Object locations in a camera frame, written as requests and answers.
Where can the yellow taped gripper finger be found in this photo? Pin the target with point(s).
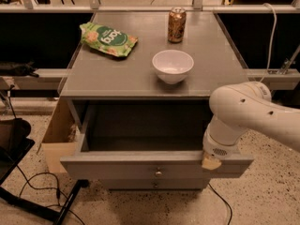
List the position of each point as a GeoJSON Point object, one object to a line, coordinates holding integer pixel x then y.
{"type": "Point", "coordinates": [209, 162]}

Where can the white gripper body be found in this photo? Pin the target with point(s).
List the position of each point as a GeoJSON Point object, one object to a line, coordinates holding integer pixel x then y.
{"type": "Point", "coordinates": [217, 148]}

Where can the grey top drawer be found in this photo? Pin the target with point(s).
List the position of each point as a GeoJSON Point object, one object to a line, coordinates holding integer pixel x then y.
{"type": "Point", "coordinates": [147, 141]}

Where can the grey drawer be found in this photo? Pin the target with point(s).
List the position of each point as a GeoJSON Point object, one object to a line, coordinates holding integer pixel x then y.
{"type": "Point", "coordinates": [147, 141]}
{"type": "Point", "coordinates": [136, 184]}

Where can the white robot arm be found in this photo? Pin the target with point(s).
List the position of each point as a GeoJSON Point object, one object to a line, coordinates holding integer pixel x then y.
{"type": "Point", "coordinates": [239, 107]}

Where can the grey bottom drawer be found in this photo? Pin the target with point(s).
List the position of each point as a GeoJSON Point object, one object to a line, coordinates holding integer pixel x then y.
{"type": "Point", "coordinates": [136, 184]}

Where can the grey drawer cabinet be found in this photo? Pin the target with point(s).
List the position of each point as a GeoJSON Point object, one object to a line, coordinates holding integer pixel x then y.
{"type": "Point", "coordinates": [97, 78]}

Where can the white bowl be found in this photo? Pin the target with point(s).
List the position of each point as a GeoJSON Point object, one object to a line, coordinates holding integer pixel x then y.
{"type": "Point", "coordinates": [172, 66]}

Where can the brown soda can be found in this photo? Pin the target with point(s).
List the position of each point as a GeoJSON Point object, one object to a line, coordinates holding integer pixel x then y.
{"type": "Point", "coordinates": [176, 24]}

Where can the green snack bag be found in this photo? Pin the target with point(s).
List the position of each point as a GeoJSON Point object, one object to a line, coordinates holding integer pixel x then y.
{"type": "Point", "coordinates": [107, 40]}

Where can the cardboard box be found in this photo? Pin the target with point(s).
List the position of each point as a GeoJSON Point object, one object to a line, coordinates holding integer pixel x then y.
{"type": "Point", "coordinates": [59, 139]}

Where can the black floor stand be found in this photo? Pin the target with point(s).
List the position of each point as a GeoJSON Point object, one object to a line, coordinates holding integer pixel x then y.
{"type": "Point", "coordinates": [14, 145]}

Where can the metal frame railing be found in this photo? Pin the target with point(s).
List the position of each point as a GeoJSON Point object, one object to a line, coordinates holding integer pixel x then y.
{"type": "Point", "coordinates": [214, 6]}

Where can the black cloth on rail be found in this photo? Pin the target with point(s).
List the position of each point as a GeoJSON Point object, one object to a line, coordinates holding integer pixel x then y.
{"type": "Point", "coordinates": [17, 69]}

